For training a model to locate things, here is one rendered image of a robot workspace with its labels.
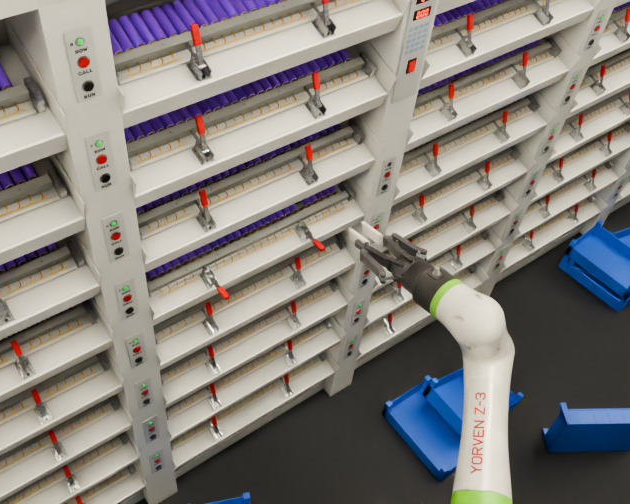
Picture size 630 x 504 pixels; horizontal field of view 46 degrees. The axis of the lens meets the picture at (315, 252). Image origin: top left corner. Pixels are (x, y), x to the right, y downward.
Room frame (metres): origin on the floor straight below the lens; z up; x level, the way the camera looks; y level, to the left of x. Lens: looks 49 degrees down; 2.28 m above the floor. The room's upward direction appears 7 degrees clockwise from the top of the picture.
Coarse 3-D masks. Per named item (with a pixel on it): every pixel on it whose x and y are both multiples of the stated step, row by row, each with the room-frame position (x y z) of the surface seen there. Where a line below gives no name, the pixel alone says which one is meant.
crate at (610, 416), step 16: (560, 416) 1.25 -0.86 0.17; (576, 416) 1.24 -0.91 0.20; (592, 416) 1.25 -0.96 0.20; (608, 416) 1.26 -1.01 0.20; (624, 416) 1.27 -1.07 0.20; (544, 432) 1.27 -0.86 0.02; (560, 432) 1.21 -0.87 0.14; (576, 432) 1.22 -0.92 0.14; (592, 432) 1.23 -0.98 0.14; (608, 432) 1.23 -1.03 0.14; (624, 432) 1.24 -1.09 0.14; (560, 448) 1.21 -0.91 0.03; (576, 448) 1.22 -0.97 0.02; (592, 448) 1.23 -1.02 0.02; (608, 448) 1.24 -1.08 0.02; (624, 448) 1.25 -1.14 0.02
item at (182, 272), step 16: (320, 208) 1.28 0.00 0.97; (336, 208) 1.30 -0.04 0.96; (288, 224) 1.21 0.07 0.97; (240, 240) 1.14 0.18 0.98; (256, 240) 1.15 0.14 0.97; (208, 256) 1.08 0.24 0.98; (224, 256) 1.09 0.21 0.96; (176, 272) 1.02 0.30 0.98; (192, 272) 1.04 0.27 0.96; (160, 288) 0.99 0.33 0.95; (176, 288) 0.99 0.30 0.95
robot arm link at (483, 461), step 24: (480, 360) 0.84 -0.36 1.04; (504, 360) 0.85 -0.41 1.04; (480, 384) 0.80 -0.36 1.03; (504, 384) 0.80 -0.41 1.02; (480, 408) 0.75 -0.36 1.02; (504, 408) 0.76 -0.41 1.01; (480, 432) 0.70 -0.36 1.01; (504, 432) 0.71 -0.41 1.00; (480, 456) 0.65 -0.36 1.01; (504, 456) 0.66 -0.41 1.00; (456, 480) 0.62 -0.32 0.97; (480, 480) 0.60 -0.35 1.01; (504, 480) 0.61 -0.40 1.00
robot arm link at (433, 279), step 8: (424, 272) 0.98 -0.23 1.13; (432, 272) 0.98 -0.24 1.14; (440, 272) 0.98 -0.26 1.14; (448, 272) 0.99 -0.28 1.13; (424, 280) 0.96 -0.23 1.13; (432, 280) 0.96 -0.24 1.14; (440, 280) 0.95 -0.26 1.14; (448, 280) 0.95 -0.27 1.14; (416, 288) 0.95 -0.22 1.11; (424, 288) 0.94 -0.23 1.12; (432, 288) 0.94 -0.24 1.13; (416, 296) 0.94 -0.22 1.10; (424, 296) 0.93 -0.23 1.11; (432, 296) 0.92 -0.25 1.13; (424, 304) 0.92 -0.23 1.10
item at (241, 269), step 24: (360, 192) 1.34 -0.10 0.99; (288, 216) 1.25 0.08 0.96; (336, 216) 1.29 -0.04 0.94; (360, 216) 1.31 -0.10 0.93; (288, 240) 1.19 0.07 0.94; (240, 264) 1.10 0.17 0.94; (264, 264) 1.11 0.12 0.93; (168, 288) 1.00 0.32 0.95; (192, 288) 1.01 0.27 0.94; (216, 288) 1.02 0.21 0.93; (168, 312) 0.94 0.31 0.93
